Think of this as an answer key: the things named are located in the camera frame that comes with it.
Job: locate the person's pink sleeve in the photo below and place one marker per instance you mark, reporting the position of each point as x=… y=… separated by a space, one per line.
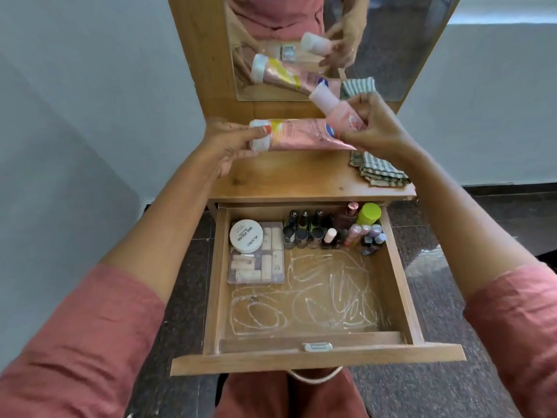
x=518 y=335
x=78 y=343

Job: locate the cluster of small cosmetic bottles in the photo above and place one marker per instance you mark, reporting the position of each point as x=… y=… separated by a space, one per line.
x=301 y=235

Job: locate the person's right pink sleeve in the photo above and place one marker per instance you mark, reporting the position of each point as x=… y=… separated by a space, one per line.
x=518 y=335

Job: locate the person's right hand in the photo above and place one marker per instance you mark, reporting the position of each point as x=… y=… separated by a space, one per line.
x=378 y=130

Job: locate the pink tube yellow print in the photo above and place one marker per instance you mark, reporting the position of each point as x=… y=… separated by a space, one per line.
x=300 y=134

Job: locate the lime green bottle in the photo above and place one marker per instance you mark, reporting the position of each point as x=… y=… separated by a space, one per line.
x=369 y=213

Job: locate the clear box of beige tubes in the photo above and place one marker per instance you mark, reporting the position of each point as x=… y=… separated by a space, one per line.
x=265 y=265

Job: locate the wooden dressing table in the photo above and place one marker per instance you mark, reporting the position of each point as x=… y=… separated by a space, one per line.
x=296 y=178

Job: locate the dressing table mirror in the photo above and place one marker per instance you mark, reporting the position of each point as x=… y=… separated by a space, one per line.
x=391 y=47

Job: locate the white round jar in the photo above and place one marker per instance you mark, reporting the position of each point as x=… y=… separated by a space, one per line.
x=246 y=235

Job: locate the person's legs pink trousers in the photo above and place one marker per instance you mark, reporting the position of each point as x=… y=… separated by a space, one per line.
x=261 y=396

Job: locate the person's left pink sleeve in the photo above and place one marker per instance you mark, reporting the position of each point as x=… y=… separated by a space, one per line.
x=78 y=343

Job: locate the person's left forearm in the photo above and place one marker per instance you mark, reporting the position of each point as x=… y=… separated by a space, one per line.
x=174 y=213

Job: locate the wooden drawer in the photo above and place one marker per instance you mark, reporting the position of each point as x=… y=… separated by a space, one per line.
x=261 y=359

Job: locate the person's right forearm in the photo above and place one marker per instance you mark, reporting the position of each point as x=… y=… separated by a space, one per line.
x=461 y=213

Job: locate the pink tube white cap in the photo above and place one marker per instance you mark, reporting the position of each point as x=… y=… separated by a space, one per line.
x=335 y=110

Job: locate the person's left hand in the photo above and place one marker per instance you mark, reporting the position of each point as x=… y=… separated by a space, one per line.
x=226 y=143

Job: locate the black furniture base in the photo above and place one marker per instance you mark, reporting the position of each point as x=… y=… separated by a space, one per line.
x=549 y=258

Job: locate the green striped cloth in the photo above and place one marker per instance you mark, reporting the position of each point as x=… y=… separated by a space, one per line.
x=383 y=171

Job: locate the pink perfume bottle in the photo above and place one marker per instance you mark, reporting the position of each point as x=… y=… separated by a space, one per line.
x=350 y=208

